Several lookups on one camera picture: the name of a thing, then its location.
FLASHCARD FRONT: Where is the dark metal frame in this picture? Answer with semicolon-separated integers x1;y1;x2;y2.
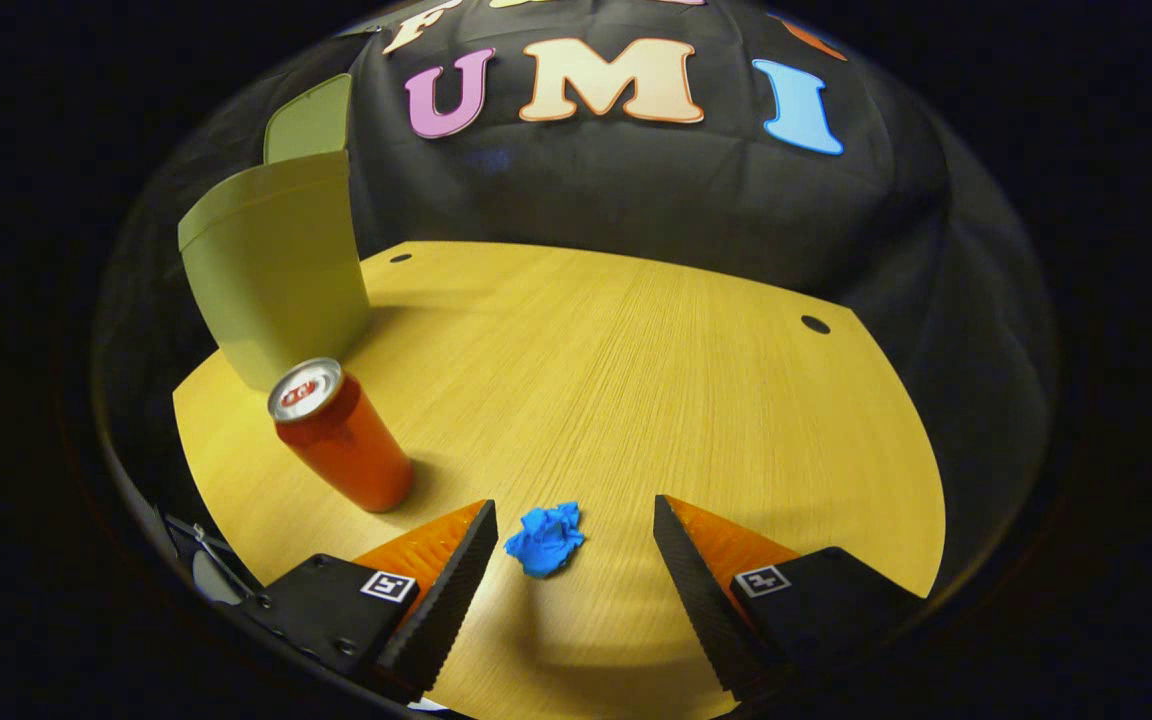
158;508;265;607

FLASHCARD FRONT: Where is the black backdrop cloth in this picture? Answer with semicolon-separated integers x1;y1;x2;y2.
96;0;1057;601

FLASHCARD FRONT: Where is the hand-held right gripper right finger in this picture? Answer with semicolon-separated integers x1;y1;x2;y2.
652;494;929;703

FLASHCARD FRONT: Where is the green desktop garbage bin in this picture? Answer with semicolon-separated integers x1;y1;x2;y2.
178;73;372;393

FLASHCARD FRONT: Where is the blue paper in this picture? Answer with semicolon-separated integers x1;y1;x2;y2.
504;502;585;579

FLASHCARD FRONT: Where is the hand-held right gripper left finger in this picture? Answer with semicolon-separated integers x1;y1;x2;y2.
236;499;500;703

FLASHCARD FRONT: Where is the red pop can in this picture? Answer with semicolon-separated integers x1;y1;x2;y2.
268;357;415;513

